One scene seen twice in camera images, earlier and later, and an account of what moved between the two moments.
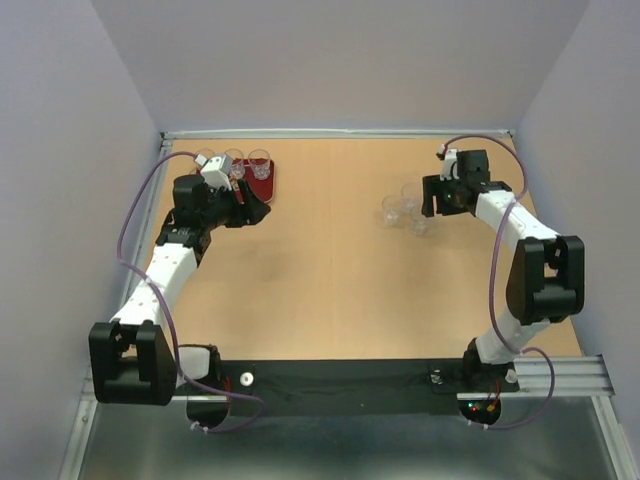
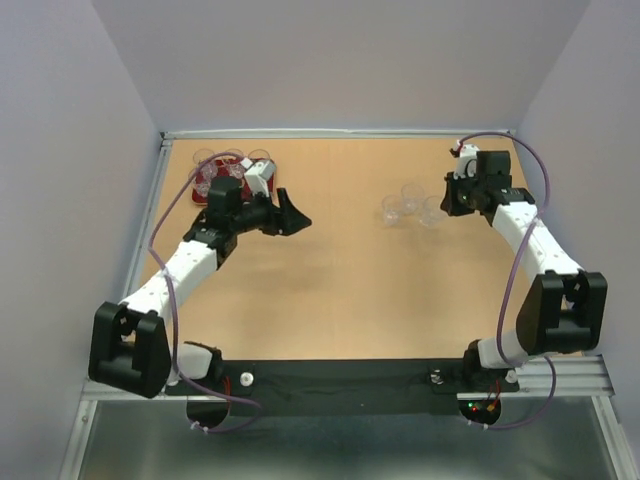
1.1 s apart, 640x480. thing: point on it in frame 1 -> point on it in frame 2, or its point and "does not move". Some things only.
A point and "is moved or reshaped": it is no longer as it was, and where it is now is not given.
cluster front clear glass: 418,221 is moved or reshaped
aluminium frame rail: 332,134 does not move
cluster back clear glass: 410,197 does not move
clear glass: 237,162 does not move
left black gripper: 248,213 -> 276,221
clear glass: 259,160 does not move
